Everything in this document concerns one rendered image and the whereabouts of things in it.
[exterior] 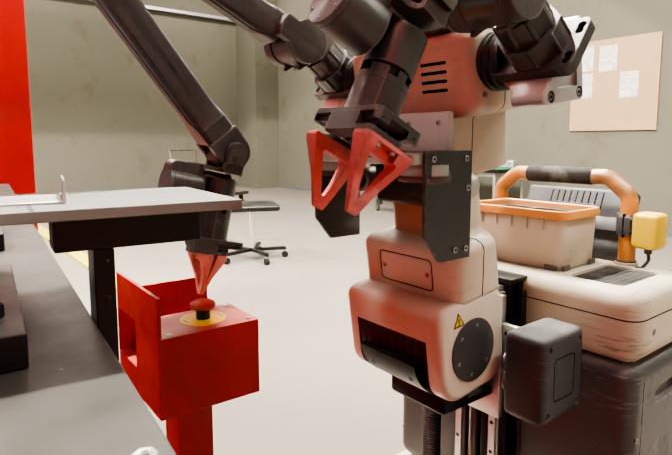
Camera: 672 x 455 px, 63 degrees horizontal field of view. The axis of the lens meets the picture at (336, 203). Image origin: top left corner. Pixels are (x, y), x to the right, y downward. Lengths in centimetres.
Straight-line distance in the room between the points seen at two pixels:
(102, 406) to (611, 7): 737
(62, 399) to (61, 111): 1135
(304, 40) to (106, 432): 75
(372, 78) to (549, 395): 61
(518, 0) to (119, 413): 57
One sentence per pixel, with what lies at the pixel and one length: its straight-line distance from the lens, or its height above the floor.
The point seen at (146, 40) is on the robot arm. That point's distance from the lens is 91.
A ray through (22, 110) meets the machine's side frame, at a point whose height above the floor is 119.
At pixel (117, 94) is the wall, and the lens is 1204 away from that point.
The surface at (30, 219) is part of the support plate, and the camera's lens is 51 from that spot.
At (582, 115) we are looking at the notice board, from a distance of 752.
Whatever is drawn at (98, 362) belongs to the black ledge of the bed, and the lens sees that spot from 51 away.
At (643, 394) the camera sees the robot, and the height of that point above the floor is 63.
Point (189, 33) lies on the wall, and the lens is 1275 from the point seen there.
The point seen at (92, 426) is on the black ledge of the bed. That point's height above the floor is 87.
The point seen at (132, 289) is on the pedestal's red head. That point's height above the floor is 83.
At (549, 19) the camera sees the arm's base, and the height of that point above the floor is 121.
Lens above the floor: 106
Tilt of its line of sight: 6 degrees down
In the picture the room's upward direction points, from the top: straight up
